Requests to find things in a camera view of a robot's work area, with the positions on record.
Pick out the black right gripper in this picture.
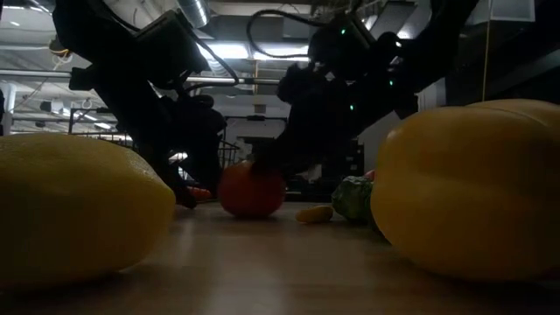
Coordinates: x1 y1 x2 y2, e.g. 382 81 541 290
251 62 378 180

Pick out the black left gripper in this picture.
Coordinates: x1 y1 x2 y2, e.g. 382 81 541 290
130 87 228 210

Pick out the red pointed pepper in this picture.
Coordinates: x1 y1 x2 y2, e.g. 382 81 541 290
186 185 216 203

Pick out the orange tomato toy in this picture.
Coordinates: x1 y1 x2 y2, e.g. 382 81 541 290
217 159 287 219

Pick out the small yellow chili pepper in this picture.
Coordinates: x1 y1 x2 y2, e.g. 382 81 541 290
295 205 335 224

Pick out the green lettuce head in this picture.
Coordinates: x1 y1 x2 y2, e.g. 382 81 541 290
331 175 375 222

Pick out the yellow lemon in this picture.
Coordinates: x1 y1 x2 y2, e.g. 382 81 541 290
0 133 177 290

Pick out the yellow bell pepper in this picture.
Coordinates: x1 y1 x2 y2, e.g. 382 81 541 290
370 98 560 282

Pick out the black background cabinet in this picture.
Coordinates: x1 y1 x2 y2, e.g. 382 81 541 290
345 138 366 179

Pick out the ceiling light panel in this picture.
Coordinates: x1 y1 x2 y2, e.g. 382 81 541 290
199 41 250 60
252 45 310 62

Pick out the long ceiling light rail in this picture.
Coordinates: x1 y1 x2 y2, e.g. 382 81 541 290
0 68 281 86

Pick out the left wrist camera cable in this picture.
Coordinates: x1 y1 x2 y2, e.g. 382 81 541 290
185 32 241 93

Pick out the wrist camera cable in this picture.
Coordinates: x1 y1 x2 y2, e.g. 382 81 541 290
246 8 323 60
185 32 241 93

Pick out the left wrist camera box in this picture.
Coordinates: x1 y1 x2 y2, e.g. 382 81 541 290
133 9 211 88

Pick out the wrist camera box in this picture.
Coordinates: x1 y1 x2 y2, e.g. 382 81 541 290
307 15 375 82
133 9 211 88

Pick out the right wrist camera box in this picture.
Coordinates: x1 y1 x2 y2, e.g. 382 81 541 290
307 15 375 82

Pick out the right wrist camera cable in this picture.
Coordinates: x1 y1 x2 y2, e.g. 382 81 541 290
246 8 323 60

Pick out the round silver ceiling duct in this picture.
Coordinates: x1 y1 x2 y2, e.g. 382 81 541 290
177 0 210 28

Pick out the hanging yellow cable coil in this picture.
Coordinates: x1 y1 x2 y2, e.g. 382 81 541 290
47 37 72 60

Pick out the yellow hanging cord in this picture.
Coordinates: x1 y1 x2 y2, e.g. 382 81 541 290
480 0 491 102

